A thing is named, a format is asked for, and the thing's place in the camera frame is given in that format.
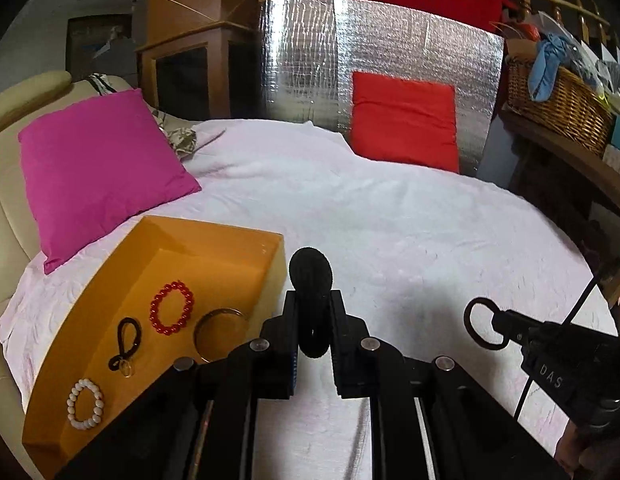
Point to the blue cloth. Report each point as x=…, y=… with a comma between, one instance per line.
x=544, y=70

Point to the gold bangle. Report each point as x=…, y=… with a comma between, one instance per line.
x=222, y=312

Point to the patterned cloth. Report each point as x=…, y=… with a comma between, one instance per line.
x=182, y=140

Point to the cream sofa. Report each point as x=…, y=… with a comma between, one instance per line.
x=20, y=105

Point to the mixed clutter pile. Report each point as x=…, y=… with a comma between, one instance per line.
x=609, y=80

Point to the silver foil panel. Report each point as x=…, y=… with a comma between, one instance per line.
x=300, y=60

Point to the red pillow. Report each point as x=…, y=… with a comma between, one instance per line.
x=404, y=120

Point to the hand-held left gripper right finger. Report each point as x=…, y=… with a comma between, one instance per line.
x=342, y=355

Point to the white blanket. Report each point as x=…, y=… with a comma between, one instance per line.
x=389, y=220

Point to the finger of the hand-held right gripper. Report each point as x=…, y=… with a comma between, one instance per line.
x=512, y=325

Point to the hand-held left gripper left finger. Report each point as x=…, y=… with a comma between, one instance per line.
x=290, y=355

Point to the orange box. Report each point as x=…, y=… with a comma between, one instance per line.
x=140, y=245

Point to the wooden cabinet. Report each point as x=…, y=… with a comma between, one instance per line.
x=190, y=5

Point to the curved wooden shelf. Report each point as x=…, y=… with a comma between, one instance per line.
x=564, y=152

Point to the wicker basket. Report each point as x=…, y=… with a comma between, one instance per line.
x=564, y=110

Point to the black fuzzy scrunchie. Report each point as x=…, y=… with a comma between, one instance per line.
x=310, y=265

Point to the pink pillow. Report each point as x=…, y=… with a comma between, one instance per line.
x=100, y=170

